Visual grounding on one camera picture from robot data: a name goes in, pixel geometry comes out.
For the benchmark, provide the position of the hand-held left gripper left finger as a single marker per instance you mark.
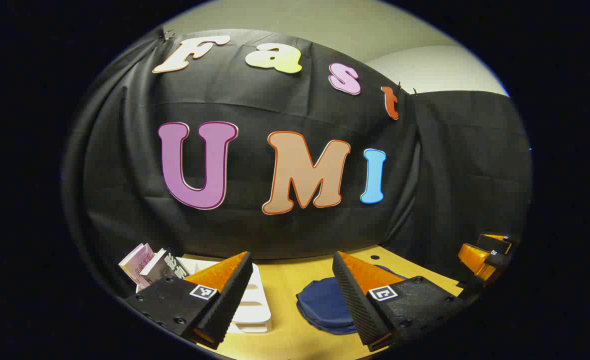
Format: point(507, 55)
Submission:
point(227, 305)

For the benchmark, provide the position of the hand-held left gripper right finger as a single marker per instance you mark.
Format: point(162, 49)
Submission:
point(357, 305)

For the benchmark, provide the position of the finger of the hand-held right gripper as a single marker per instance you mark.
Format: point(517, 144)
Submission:
point(475, 260)
point(495, 240)

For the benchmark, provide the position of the white bookshelf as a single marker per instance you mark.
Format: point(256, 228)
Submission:
point(252, 310)

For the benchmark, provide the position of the blue schoolbag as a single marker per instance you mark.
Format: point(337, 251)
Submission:
point(322, 305)

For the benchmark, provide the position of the black and grey book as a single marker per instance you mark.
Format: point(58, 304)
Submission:
point(162, 267)

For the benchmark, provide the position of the pink book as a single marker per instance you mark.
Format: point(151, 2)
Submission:
point(136, 264)

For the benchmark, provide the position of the black backdrop cloth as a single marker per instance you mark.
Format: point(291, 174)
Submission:
point(255, 100)

